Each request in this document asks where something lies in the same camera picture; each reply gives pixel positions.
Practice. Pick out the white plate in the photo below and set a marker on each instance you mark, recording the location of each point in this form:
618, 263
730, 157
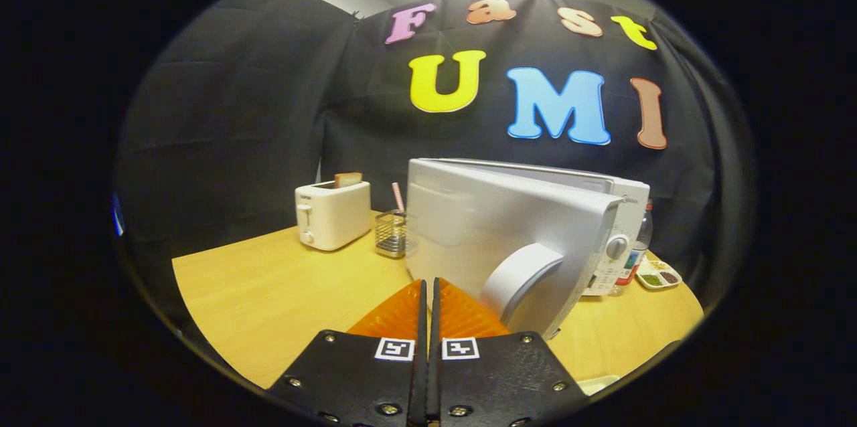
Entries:
596, 384

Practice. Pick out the striped straw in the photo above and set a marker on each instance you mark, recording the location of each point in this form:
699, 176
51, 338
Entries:
398, 198

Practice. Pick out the clear plastic bottle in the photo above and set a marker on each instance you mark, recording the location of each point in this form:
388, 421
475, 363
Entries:
639, 246

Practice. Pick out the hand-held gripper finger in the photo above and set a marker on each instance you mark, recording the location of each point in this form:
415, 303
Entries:
420, 360
434, 360

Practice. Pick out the white divided dish with beans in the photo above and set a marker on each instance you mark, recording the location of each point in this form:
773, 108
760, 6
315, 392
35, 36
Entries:
659, 276

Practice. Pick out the white microwave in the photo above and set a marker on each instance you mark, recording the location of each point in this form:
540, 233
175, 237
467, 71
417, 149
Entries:
482, 226

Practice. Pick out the toast bread slice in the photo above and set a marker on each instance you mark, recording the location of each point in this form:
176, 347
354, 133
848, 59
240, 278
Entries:
348, 179

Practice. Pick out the white toaster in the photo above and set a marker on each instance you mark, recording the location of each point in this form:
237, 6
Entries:
331, 216

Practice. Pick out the black backdrop cloth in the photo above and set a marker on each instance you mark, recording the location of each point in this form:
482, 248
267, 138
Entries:
234, 112

